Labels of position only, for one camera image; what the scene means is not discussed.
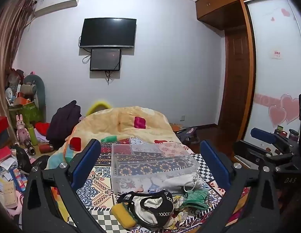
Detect red box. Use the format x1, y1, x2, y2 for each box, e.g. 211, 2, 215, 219
0, 116, 10, 137

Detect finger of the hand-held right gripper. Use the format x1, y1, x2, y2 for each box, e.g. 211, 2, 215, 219
234, 140, 275, 168
250, 127, 299, 151

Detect brown striped curtain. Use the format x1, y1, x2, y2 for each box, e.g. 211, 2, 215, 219
0, 0, 36, 133

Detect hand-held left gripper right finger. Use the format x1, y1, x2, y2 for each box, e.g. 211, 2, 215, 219
200, 140, 281, 233

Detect dark jacket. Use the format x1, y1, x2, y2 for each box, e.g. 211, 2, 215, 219
46, 100, 82, 149

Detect yellow quilt with red patches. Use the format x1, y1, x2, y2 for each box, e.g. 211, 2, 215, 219
45, 105, 183, 171

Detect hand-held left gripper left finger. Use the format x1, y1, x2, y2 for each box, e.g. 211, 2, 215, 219
21, 138, 102, 233

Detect red cylinder can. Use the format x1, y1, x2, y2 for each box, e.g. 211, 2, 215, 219
39, 144, 54, 154

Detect red plush heart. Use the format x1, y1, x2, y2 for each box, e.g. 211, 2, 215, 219
34, 122, 52, 136

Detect pile of papers and books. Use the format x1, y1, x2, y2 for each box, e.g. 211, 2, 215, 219
0, 146, 30, 214

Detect grey purple bag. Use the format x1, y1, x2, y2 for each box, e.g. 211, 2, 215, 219
176, 127, 201, 145

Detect wooden wardrobe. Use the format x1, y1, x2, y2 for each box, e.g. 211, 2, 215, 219
195, 0, 301, 141

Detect white heart-print sliding door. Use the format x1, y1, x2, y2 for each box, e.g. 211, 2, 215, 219
243, 0, 301, 148

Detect cartoon print cloth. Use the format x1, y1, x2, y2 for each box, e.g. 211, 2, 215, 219
162, 194, 198, 231

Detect green bottle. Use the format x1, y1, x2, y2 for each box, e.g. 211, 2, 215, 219
28, 124, 39, 146

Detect white drawstring cloth bag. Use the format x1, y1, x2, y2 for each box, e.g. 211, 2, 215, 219
162, 172, 210, 194

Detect black and white underwear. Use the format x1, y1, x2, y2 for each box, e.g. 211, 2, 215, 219
116, 190, 176, 227

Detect pink rabbit toy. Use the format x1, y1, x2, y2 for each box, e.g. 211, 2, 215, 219
16, 114, 30, 145

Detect yellow sponge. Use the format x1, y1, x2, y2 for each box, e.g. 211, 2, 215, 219
111, 203, 138, 228

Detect clear plastic storage box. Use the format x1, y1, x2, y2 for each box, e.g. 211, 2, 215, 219
111, 142, 201, 195

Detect black bag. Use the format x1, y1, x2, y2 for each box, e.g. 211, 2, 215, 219
12, 146, 33, 175

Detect brown wooden door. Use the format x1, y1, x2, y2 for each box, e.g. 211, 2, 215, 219
224, 27, 251, 127

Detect grey cup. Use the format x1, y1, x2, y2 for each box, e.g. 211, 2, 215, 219
288, 129, 299, 143

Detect green gift bag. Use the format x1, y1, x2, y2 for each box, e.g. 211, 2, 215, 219
21, 101, 43, 127

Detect black wall television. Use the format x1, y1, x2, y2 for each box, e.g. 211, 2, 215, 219
79, 18, 137, 49

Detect orange book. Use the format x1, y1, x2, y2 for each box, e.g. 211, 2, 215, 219
170, 123, 187, 133

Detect patterned patchwork blanket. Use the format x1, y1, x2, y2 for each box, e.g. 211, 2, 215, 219
50, 136, 249, 233

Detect small black wall monitor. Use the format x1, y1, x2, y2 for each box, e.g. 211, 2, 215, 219
90, 49, 122, 71

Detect white air conditioner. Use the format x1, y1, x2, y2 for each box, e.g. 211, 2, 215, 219
33, 0, 79, 18

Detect green knitted cloth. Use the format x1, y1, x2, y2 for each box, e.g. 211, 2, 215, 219
182, 189, 212, 211

